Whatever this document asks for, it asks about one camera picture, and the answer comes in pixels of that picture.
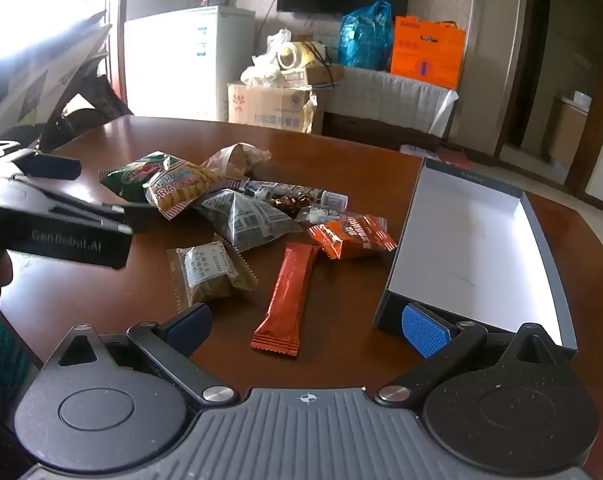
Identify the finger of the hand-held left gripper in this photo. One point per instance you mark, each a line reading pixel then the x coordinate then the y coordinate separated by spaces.
pixel 139 217
pixel 51 167

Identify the orange snack packet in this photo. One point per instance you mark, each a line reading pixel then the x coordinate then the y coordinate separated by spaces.
pixel 351 235

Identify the green snack bag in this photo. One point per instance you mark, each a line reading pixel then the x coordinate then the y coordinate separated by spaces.
pixel 126 177

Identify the olive green snack packet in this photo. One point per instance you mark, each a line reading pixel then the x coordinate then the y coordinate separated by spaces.
pixel 211 272

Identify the grey cardboard box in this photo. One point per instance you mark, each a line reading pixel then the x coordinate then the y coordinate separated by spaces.
pixel 461 240

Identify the yellow red-striped cracker bag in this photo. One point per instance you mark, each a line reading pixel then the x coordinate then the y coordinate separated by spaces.
pixel 181 191

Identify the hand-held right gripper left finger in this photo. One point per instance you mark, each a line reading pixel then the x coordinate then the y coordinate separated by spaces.
pixel 194 327

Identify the pale yellow tape roll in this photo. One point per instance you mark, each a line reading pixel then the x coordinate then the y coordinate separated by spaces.
pixel 296 55

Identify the teal patterned cloth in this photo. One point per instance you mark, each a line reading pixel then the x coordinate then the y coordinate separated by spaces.
pixel 4 360

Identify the dark wooden television cabinet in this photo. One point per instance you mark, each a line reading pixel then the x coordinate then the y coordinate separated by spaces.
pixel 361 132

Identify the foil candy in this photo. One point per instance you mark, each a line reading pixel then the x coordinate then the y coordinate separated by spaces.
pixel 280 204
pixel 300 201

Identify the orange gift box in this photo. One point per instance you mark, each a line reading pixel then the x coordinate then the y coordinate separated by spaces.
pixel 426 55

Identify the white chest fridge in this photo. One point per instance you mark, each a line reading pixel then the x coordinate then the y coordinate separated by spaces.
pixel 181 65

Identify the tan snack packet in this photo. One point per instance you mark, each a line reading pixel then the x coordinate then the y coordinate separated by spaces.
pixel 241 157

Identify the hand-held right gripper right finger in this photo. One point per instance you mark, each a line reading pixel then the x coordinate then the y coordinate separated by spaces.
pixel 424 332

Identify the blue plastic bag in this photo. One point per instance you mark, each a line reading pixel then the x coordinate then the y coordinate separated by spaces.
pixel 366 35

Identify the white plastic bag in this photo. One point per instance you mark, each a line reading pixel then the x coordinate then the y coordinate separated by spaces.
pixel 264 67

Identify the white cloth cover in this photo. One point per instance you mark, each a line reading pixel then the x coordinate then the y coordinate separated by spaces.
pixel 386 100

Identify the red stick snack packet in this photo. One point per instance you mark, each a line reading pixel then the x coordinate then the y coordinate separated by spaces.
pixel 286 300

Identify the small clear white-ball packet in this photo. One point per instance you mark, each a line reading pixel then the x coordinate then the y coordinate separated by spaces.
pixel 316 215

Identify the grey triangular snack packet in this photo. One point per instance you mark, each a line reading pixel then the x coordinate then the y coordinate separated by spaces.
pixel 241 217

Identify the small cardboard box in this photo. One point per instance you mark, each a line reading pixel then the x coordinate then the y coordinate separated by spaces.
pixel 321 75

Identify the large cardboard box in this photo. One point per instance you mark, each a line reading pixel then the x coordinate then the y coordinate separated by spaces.
pixel 266 105

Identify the white printed board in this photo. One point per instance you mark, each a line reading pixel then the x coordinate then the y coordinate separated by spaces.
pixel 31 80

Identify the dark chair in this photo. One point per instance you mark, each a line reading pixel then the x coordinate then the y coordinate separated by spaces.
pixel 96 105

